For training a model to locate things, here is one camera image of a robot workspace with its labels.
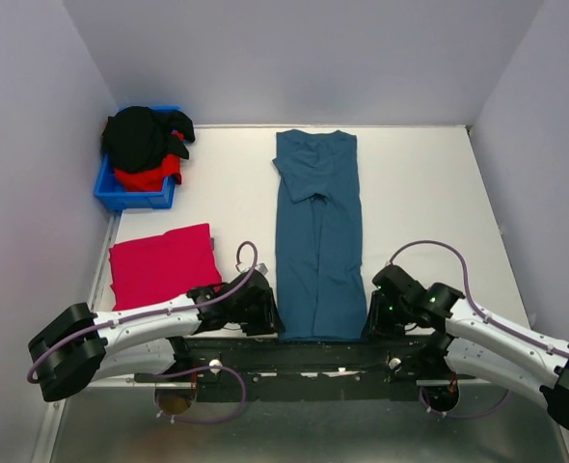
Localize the red crumpled garment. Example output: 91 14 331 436
111 130 187 192

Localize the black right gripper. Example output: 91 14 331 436
360 288 412 340

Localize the teal blue t shirt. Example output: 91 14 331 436
273 130 366 341

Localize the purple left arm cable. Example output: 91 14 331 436
27 240 259 425

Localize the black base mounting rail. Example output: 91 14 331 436
132 335 478 404

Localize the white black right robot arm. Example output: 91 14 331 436
364 264 569 430

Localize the blue plastic bin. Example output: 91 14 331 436
94 106 180 211

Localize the black crumpled garment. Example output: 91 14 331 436
101 106 196 174

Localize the folded magenta t shirt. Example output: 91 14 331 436
109 223 222 311

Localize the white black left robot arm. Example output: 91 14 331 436
27 271 285 402

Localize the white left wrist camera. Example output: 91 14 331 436
255 262 268 276

